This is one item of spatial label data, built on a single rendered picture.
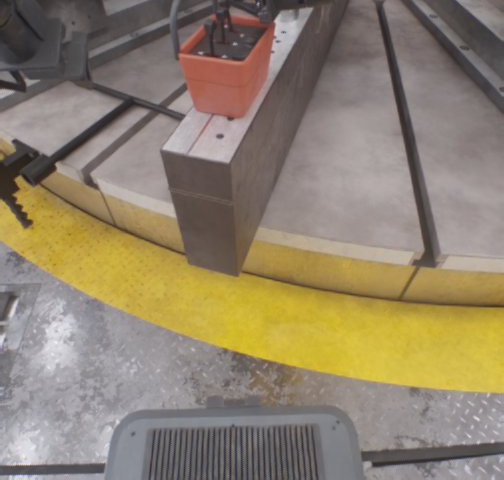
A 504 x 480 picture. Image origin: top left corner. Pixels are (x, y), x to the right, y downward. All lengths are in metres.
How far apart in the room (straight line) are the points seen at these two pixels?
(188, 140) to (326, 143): 0.71
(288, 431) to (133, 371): 0.55
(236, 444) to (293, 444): 0.12
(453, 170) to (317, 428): 0.90
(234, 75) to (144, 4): 1.44
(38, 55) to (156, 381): 0.93
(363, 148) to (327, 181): 0.22
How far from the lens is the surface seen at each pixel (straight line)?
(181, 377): 1.20
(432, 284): 1.30
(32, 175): 1.36
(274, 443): 0.88
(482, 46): 2.00
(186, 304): 1.30
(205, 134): 0.75
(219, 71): 0.73
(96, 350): 1.31
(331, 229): 1.08
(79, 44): 0.56
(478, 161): 1.46
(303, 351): 1.22
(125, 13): 2.07
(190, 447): 0.89
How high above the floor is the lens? 1.13
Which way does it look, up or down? 50 degrees down
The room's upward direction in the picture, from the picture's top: 1 degrees counter-clockwise
